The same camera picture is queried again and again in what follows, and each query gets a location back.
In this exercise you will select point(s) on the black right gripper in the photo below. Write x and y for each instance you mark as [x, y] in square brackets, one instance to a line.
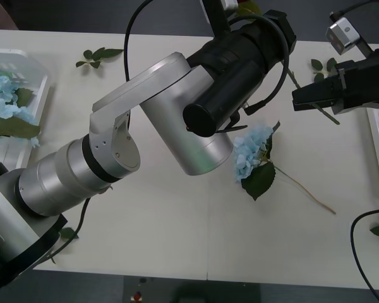
[366, 82]

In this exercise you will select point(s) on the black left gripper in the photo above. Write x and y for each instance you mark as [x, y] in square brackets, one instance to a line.
[249, 47]

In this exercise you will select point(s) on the silver and black left arm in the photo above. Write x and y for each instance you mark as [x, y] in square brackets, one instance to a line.
[164, 94]

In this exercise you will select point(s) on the dark robot base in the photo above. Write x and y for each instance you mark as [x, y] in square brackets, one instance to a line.
[189, 293]

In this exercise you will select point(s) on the loose green leaf twig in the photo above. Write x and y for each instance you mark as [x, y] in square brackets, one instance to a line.
[68, 233]
[102, 53]
[316, 64]

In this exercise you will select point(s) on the shallow white box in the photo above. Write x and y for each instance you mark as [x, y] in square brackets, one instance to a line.
[22, 57]
[375, 151]

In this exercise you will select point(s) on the pale grey left wrist camera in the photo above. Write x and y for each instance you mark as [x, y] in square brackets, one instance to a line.
[231, 3]

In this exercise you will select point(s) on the pale grey wrist camera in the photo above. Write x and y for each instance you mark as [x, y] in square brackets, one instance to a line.
[342, 34]
[231, 3]

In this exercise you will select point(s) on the pale grey right wrist camera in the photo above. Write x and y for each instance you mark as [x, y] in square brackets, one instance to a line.
[342, 34]

